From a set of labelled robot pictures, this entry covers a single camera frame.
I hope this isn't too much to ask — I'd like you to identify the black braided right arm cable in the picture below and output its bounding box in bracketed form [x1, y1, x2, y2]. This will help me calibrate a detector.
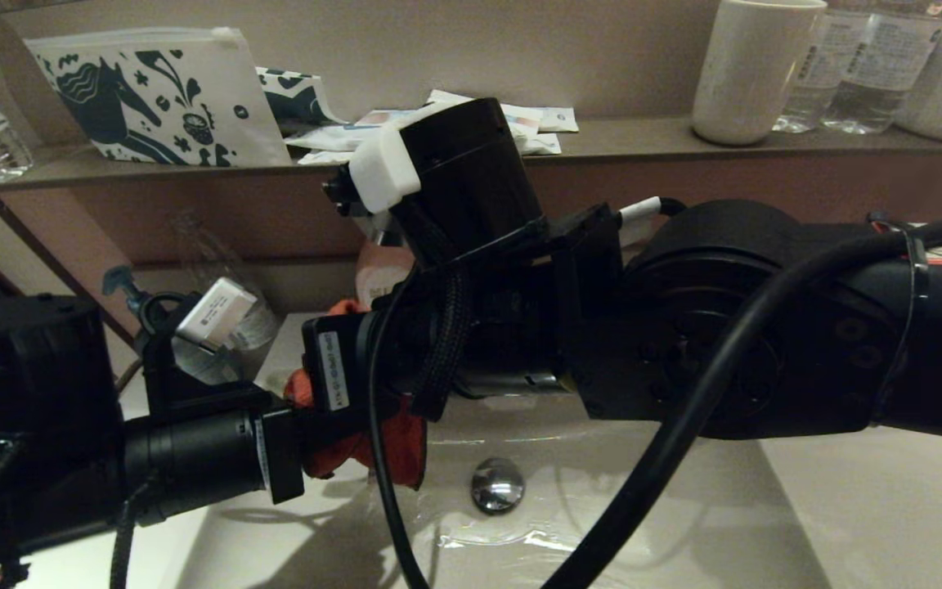
[407, 260, 473, 423]

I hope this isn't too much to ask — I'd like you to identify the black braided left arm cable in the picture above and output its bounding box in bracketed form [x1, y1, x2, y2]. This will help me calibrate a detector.
[0, 442, 138, 589]

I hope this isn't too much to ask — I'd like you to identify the clear bottle white label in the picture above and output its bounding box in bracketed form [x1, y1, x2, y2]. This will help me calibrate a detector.
[173, 210, 280, 385]

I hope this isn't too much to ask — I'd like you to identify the red microfibre cleaning cloth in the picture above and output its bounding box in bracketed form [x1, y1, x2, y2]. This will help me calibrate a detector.
[283, 299, 428, 492]

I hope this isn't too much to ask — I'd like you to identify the small horse print pouch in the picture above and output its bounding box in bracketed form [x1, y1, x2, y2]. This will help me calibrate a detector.
[254, 67, 347, 128]

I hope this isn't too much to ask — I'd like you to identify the pale sachet orange print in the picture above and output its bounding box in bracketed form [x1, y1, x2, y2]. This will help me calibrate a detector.
[354, 109, 427, 129]

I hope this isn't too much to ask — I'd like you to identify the brown wall shelf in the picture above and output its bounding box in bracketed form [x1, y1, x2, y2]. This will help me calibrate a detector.
[0, 117, 942, 200]

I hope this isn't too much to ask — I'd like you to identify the long white sachet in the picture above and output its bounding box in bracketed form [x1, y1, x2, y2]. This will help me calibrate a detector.
[285, 124, 382, 153]

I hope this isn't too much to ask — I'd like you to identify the pink soap pump bottle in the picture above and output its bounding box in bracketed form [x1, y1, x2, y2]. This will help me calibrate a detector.
[354, 237, 416, 310]

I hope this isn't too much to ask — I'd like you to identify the white sink basin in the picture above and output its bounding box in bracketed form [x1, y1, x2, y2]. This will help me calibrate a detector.
[168, 315, 832, 589]

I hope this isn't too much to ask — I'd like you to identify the chrome sink drain stopper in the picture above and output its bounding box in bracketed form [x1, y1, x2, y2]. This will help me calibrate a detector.
[471, 456, 526, 515]

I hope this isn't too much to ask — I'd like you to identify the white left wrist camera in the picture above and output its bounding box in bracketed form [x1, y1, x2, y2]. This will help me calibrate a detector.
[173, 277, 260, 361]

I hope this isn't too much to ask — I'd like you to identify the dark green pump bottle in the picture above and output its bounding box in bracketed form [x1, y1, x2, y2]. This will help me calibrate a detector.
[101, 265, 153, 328]

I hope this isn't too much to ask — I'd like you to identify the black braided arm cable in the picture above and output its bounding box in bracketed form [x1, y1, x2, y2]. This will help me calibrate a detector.
[407, 260, 473, 423]
[0, 442, 138, 589]

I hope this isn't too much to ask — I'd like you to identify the white sachet blue print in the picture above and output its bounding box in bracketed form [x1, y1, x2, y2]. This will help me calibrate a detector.
[426, 88, 544, 140]

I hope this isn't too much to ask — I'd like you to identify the flat white sachet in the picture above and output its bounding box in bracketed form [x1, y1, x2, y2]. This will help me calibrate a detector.
[298, 133, 562, 166]

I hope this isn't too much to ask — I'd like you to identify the small white sachet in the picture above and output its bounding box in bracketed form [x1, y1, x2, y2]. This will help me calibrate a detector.
[538, 106, 580, 133]

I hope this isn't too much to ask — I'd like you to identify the tall white cup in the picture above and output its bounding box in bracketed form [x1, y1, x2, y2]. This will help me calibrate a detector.
[692, 0, 828, 146]

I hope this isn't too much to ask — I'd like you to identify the clear plastic water bottle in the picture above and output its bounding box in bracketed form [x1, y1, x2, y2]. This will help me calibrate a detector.
[772, 0, 850, 133]
[821, 0, 942, 135]

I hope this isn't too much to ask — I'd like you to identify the large horse print pouch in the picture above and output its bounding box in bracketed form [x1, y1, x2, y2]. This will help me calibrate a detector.
[23, 27, 292, 168]

